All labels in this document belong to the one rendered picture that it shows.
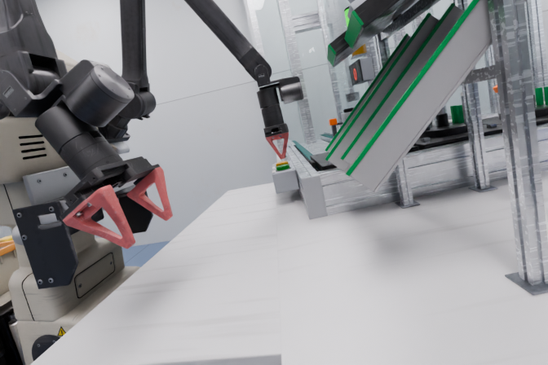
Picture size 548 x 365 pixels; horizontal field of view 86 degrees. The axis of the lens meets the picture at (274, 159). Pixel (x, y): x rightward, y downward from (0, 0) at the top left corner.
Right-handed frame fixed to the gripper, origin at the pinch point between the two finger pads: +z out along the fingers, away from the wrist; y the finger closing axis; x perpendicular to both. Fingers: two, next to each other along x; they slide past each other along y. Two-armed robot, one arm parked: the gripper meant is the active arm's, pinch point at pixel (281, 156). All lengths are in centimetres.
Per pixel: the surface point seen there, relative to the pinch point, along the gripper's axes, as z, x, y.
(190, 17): -134, 57, 234
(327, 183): 6.8, -8.7, -17.5
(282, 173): 4.6, 1.1, -3.5
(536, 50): -13, -129, 58
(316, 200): 10.0, -5.3, -18.5
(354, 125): -6.3, -13.0, -35.0
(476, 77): -10, -25, -49
